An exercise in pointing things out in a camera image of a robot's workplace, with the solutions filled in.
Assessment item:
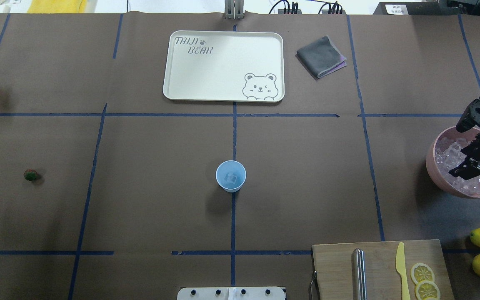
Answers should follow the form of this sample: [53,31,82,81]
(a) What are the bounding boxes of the clear ice cubes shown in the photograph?
[435,137,480,195]

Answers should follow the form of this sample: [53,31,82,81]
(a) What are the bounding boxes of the light blue plastic cup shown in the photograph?
[215,160,247,193]

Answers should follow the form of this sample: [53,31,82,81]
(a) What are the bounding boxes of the pink bowl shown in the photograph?
[425,127,480,199]

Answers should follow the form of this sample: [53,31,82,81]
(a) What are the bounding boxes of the yellow plastic knife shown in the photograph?
[395,242,411,300]

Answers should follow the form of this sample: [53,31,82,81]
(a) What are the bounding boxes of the lemon slice lower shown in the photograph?
[415,280,441,300]

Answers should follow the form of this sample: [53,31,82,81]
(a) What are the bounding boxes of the wooden cutting board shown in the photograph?
[312,240,455,300]

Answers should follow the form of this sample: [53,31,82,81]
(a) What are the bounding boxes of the black box with label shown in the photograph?
[373,1,445,15]

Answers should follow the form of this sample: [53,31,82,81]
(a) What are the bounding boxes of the grey folded cloth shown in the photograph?
[296,35,348,79]

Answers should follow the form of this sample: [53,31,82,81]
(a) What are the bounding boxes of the cream bear tray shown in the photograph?
[162,30,285,104]

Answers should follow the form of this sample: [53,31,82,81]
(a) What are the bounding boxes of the red strawberry on table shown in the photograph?
[23,169,40,182]

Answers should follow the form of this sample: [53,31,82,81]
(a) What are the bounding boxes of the yellow cloth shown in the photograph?
[27,0,88,14]

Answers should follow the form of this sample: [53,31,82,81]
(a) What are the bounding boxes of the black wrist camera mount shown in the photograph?
[455,99,480,133]

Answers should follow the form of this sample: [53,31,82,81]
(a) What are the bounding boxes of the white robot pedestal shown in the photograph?
[177,286,287,300]

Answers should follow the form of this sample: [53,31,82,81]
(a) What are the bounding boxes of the aluminium frame post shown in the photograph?
[224,0,245,20]

